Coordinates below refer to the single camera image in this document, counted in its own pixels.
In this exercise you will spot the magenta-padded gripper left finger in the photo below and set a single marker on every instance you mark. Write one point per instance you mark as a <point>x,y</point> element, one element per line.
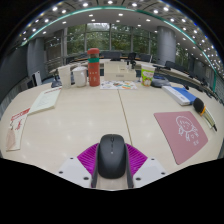
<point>86,160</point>

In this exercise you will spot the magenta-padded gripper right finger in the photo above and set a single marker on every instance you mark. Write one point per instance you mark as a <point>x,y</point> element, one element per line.
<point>137,160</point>

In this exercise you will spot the dark grey computer mouse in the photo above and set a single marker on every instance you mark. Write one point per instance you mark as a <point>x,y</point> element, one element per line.
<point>111,156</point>

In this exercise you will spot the pink printed mouse pad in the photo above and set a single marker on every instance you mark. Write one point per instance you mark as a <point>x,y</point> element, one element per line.
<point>181,135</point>

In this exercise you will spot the white booklet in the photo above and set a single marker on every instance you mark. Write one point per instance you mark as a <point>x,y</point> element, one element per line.
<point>45,100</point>

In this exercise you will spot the red and white leaflet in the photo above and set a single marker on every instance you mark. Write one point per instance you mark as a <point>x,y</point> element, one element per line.
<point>16,128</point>

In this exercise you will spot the colourful printed leaflet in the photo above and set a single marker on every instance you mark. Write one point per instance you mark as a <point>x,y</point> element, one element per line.
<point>117,85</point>

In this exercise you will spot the blue and white book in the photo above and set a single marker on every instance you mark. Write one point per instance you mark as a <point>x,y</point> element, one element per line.
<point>180,95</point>

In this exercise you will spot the black conference desk unit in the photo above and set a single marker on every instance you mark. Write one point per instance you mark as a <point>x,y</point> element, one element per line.
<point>160,82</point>

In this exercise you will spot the black handheld microphone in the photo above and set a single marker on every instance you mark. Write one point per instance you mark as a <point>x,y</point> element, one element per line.
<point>199,105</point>

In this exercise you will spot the white lidded mug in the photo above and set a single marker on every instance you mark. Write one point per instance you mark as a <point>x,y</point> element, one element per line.
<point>80,77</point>

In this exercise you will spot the green printed paper cup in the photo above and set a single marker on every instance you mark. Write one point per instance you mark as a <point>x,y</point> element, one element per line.
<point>147,76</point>

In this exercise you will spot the white paper sheet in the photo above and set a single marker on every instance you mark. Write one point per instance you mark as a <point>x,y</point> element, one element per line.
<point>210,115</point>

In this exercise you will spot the tall white paper cup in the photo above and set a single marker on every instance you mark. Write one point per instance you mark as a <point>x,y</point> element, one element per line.
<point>64,77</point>

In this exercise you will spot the red bottle with green band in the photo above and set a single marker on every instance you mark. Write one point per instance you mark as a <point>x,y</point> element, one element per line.
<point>93,70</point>

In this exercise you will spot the dark office chairs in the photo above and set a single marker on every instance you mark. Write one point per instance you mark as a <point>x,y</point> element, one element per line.
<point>111,55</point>

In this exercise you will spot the ceiling lights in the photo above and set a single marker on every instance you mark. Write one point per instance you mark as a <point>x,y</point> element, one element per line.
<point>85,4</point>

